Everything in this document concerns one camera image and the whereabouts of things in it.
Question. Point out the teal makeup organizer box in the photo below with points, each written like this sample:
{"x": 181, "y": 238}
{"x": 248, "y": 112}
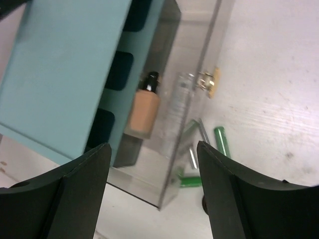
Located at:
{"x": 74, "y": 70}

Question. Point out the green tube upper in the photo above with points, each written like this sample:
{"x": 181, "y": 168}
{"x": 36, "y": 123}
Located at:
{"x": 221, "y": 141}

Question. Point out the beige foundation pump bottle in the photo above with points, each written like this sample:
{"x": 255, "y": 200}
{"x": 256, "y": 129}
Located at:
{"x": 145, "y": 107}

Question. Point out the grey makeup pencil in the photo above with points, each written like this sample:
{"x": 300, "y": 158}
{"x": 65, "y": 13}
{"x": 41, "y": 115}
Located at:
{"x": 203, "y": 132}

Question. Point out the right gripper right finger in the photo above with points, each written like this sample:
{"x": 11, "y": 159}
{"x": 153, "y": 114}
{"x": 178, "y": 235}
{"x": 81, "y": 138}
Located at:
{"x": 245, "y": 204}

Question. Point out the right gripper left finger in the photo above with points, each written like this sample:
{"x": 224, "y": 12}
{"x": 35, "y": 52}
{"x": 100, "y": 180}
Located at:
{"x": 63, "y": 203}

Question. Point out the clear acrylic drawer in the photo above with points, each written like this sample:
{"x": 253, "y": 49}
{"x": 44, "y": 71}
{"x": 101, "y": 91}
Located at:
{"x": 153, "y": 168}

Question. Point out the green tube lower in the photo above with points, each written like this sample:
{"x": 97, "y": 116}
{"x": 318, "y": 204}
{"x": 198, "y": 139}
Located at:
{"x": 190, "y": 182}

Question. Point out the green tube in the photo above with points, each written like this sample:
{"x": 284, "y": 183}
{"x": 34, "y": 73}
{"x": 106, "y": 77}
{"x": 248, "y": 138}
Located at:
{"x": 221, "y": 141}
{"x": 190, "y": 182}

